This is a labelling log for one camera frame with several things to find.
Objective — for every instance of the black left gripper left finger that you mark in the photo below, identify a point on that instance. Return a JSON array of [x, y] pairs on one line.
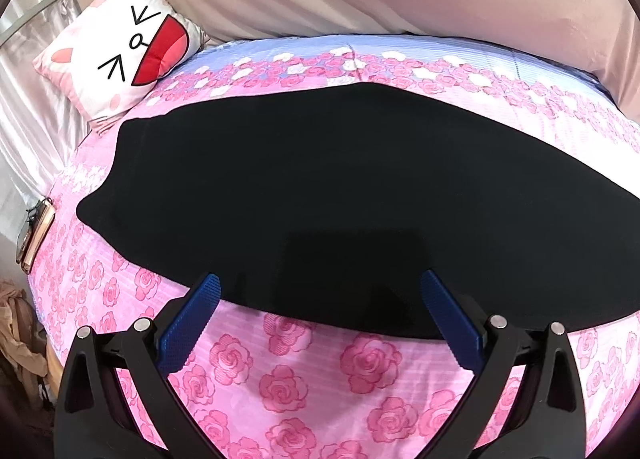
[[93, 418]]

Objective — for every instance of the tan clothes pile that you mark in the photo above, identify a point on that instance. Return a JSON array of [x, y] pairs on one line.
[[21, 345]]

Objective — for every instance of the pink floral bed sheet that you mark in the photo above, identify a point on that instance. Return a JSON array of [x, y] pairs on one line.
[[265, 386]]

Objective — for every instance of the white cat face pillow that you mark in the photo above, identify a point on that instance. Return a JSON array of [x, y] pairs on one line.
[[114, 53]]

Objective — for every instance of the smartphone on bed edge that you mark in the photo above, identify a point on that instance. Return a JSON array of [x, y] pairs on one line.
[[37, 225]]

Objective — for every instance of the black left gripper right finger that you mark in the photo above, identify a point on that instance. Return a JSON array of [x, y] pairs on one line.
[[547, 418]]

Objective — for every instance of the black pants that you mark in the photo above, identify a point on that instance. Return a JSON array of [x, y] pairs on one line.
[[329, 205]]

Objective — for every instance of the silver satin curtain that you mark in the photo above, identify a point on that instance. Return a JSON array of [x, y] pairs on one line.
[[40, 129]]

